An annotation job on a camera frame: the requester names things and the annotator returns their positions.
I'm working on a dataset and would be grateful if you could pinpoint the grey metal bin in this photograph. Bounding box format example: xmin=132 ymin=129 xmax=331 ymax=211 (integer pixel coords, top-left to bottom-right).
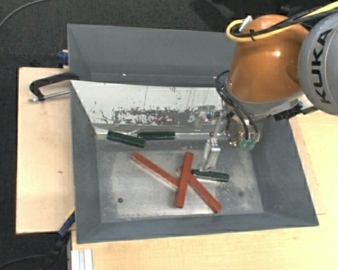
xmin=66 ymin=23 xmax=319 ymax=245

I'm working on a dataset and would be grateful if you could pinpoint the red-brown flat block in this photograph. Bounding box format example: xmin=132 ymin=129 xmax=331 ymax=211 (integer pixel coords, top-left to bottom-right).
xmin=176 ymin=165 xmax=223 ymax=215
xmin=130 ymin=151 xmax=184 ymax=191
xmin=175 ymin=151 xmax=194 ymax=209

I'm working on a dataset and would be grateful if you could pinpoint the dark green flat block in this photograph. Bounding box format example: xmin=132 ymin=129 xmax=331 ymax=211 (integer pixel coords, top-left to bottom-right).
xmin=137 ymin=130 xmax=176 ymax=141
xmin=191 ymin=169 xmax=230 ymax=183
xmin=106 ymin=130 xmax=146 ymax=149

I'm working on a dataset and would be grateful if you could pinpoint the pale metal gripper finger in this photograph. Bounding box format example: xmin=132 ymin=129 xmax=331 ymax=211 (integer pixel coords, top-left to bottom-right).
xmin=203 ymin=138 xmax=223 ymax=172
xmin=196 ymin=105 xmax=221 ymax=132

